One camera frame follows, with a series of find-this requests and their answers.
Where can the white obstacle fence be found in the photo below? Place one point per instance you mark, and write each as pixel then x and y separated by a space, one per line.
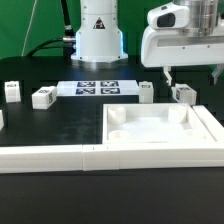
pixel 115 156

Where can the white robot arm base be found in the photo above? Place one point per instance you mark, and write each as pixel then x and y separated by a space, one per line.
pixel 99 41

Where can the white square tabletop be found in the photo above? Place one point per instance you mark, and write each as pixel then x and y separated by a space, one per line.
pixel 152 123

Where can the white AprilTag base plate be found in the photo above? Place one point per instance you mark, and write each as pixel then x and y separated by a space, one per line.
pixel 97 88

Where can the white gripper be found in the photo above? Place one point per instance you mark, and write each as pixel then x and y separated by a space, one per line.
pixel 184 33

